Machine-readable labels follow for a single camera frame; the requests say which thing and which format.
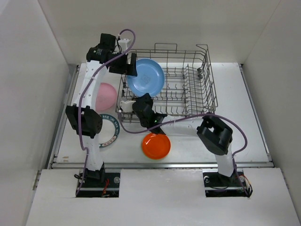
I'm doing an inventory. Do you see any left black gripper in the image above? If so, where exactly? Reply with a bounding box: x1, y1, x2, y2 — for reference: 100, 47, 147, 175
109, 51, 136, 77

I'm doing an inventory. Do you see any small orange plate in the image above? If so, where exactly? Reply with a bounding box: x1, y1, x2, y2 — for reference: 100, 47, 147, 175
142, 133, 171, 160

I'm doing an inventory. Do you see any blue plate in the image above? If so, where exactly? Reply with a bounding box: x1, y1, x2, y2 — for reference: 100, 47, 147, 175
127, 58, 165, 97

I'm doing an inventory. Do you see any pink plate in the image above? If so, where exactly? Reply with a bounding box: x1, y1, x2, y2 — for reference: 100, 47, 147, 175
95, 82, 117, 112

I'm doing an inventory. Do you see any white plate teal lettered rim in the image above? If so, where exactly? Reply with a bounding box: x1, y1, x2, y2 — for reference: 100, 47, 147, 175
99, 113, 120, 149

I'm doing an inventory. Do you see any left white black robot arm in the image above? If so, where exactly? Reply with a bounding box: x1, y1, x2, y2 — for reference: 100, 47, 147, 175
65, 33, 137, 187

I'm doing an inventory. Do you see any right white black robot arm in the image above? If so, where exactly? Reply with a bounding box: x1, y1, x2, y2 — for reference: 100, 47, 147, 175
132, 93, 235, 186

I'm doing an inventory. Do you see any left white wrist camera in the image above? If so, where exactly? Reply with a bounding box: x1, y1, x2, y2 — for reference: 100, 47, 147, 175
117, 38, 132, 54

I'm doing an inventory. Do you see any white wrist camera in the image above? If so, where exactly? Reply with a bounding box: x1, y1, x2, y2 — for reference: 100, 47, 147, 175
119, 100, 135, 113
117, 38, 132, 54

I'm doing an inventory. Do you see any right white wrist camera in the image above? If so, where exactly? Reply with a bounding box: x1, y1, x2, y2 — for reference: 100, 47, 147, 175
119, 100, 135, 113

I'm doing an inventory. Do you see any grey wire dish rack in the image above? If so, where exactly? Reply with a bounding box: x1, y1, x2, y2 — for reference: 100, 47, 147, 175
114, 42, 219, 124

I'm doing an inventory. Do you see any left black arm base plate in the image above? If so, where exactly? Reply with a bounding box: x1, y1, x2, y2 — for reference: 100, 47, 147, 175
74, 172, 120, 198

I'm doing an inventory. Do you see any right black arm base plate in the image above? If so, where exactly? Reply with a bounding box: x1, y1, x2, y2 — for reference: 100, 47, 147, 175
203, 172, 253, 198

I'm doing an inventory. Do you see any front aluminium rail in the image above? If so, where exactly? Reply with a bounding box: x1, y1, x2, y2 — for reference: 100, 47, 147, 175
49, 161, 274, 169

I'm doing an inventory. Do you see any right aluminium rail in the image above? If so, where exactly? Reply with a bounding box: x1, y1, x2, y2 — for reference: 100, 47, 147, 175
238, 63, 274, 168

